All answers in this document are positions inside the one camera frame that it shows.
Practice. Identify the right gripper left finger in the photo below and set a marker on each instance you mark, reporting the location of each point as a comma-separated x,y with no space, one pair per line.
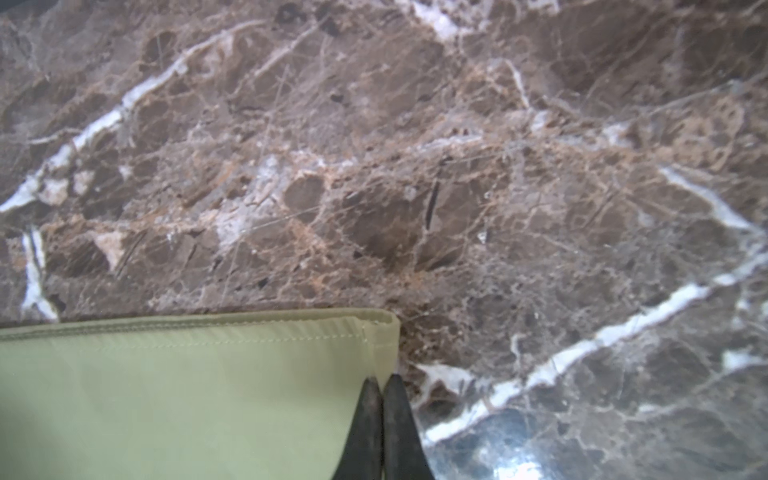
362,456

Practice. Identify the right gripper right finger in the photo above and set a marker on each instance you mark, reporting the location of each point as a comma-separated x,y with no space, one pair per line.
403,454

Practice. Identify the olive green skirt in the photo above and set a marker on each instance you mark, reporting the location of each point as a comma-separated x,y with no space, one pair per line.
255,395

